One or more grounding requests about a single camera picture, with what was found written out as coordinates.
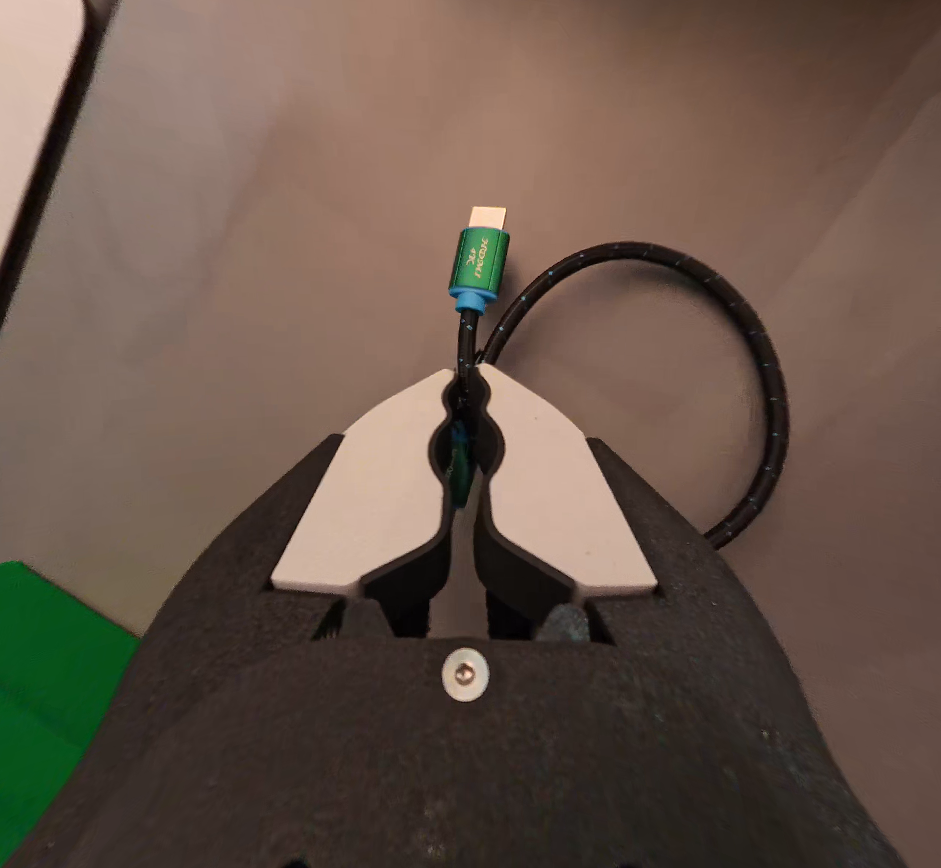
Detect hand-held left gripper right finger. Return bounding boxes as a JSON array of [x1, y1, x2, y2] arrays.
[[471, 364, 658, 599]]

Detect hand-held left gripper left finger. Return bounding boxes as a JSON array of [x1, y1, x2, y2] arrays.
[[272, 366, 457, 597]]

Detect braided hdmi cable green plugs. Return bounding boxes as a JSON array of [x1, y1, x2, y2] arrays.
[[439, 203, 792, 552]]

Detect green plastic bin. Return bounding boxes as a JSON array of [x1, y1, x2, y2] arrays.
[[0, 560, 144, 854]]

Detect white stand base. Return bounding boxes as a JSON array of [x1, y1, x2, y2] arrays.
[[0, 0, 89, 274]]

